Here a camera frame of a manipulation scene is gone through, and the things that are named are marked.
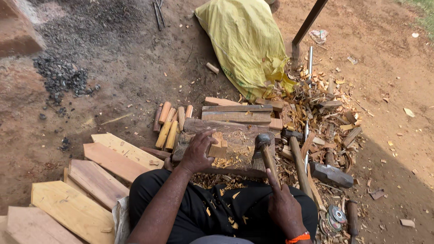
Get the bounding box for person's right hand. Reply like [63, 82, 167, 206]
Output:
[265, 168, 308, 240]

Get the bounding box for person's left hand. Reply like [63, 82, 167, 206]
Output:
[179, 128, 219, 174]

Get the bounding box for small light wood block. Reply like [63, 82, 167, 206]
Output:
[208, 132, 228, 159]

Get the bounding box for adze with wooden handle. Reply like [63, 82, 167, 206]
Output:
[252, 133, 282, 189]

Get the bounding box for orange wristband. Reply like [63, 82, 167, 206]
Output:
[285, 231, 311, 244]

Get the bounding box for group of rounded wooden pegs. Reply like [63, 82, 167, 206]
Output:
[153, 101, 194, 152]

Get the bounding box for dark narrow wooden stick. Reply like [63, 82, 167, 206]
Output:
[139, 146, 172, 161]

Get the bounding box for large wooden chopping block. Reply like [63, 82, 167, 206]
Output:
[171, 117, 277, 172]

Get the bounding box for stack of grinding discs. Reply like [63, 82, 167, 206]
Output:
[318, 205, 347, 235]

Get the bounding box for person's black trousers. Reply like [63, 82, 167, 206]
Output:
[129, 168, 319, 244]

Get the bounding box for thick brown wooden board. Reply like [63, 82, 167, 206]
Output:
[201, 111, 272, 125]

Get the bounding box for short pale wooden board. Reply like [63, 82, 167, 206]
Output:
[204, 97, 242, 106]

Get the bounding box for grey sledgehammer head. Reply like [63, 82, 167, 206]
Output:
[309, 162, 355, 189]

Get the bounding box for thin grey wooden board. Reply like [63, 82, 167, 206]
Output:
[202, 104, 273, 113]

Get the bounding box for pale pointed wooden plank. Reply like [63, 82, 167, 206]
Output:
[91, 133, 165, 171]

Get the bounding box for reddish pointed wooden plank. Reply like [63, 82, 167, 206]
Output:
[83, 143, 152, 184]

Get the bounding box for flat grey scrap piece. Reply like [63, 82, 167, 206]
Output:
[368, 188, 386, 200]

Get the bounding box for white woven sack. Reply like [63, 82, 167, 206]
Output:
[112, 196, 131, 244]

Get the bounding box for pile of wood shavings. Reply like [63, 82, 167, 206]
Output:
[190, 64, 367, 244]

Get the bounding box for brown pointed wooden plank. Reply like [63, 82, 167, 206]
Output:
[68, 159, 130, 211]

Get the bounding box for yellow woven sack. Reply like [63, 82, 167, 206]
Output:
[195, 0, 297, 102]

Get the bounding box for wide yellowish wooden plank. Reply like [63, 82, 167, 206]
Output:
[31, 181, 115, 244]

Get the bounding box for bundle of thin metal rods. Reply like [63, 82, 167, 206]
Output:
[153, 0, 167, 32]

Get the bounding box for shiny metal rod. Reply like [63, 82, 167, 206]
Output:
[303, 46, 313, 171]

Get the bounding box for heap of black charcoal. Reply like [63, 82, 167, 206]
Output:
[33, 56, 101, 106]

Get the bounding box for crumpled paper litter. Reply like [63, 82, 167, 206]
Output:
[308, 29, 329, 45]

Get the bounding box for light tan wooden plank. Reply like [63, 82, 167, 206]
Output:
[6, 206, 84, 244]

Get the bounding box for reddish stone block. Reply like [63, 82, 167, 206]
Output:
[0, 0, 47, 58]

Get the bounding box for hammer with wooden handle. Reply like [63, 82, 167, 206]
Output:
[281, 128, 314, 201]

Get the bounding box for tool with brown wooden handle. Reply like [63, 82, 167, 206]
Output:
[346, 200, 359, 244]

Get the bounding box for dark metal post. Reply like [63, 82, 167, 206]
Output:
[291, 0, 329, 68]

